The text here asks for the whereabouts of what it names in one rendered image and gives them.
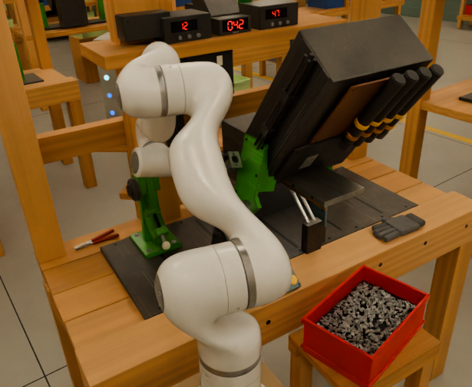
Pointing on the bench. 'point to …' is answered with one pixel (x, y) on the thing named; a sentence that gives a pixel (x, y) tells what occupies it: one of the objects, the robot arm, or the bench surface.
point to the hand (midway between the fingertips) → (229, 162)
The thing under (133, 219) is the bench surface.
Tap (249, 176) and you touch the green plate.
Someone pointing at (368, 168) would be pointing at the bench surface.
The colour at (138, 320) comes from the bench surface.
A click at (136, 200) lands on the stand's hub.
